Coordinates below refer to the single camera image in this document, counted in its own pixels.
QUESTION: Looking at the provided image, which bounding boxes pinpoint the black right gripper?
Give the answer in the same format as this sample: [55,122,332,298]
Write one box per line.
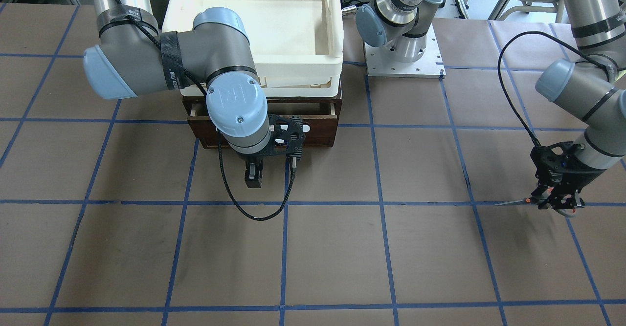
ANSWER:
[242,115,307,189]

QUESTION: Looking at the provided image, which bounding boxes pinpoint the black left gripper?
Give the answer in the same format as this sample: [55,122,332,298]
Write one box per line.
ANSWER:
[531,141,609,212]

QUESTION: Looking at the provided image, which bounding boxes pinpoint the orange grey handled scissors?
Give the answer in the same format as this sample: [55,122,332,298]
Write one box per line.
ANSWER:
[495,197,585,217]

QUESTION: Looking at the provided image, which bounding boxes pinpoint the wooden top drawer white handle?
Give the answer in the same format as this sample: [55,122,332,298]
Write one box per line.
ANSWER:
[182,97,343,129]

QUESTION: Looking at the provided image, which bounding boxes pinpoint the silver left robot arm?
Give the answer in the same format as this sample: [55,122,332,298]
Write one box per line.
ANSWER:
[356,0,626,217]

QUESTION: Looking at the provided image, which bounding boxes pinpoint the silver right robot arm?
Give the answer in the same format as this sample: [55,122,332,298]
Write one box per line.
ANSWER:
[83,0,306,188]

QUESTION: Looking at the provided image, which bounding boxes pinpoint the dark wooden drawer cabinet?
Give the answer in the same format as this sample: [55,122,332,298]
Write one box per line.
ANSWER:
[182,87,342,149]

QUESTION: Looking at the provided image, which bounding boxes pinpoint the cream plastic tray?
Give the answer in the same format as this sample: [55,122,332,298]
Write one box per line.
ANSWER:
[162,0,344,98]

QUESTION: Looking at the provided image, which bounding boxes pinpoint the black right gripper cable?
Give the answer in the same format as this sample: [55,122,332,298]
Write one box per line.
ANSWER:
[215,133,300,221]

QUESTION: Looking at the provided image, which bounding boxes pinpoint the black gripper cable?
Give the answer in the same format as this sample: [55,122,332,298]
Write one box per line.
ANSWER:
[497,31,612,147]
[215,133,300,221]

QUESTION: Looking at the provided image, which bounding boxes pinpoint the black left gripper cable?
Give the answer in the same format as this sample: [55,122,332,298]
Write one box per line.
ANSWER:
[497,31,612,147]

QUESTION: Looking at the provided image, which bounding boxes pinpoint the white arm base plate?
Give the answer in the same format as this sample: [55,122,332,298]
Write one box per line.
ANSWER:
[363,26,447,78]

